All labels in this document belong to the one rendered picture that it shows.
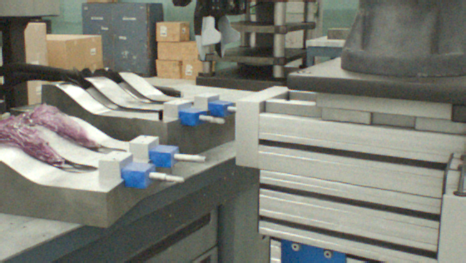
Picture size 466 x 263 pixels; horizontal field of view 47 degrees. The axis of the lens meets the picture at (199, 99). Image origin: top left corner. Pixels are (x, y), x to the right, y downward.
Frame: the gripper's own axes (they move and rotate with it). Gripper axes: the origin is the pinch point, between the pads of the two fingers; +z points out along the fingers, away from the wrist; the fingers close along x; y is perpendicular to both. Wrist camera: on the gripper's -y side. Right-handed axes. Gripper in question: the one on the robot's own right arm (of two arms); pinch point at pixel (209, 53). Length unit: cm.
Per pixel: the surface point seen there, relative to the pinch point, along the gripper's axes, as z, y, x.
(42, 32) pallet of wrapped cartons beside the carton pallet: 16, -344, 229
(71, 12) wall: 5, -641, 529
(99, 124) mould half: 14.8, -16.7, -17.7
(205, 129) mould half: 16.0, 1.9, -4.2
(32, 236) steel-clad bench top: 21, 7, -53
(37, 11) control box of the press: -8, -85, 21
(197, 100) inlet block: 10.2, -1.4, -2.6
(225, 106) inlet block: 10.9, 5.2, -1.6
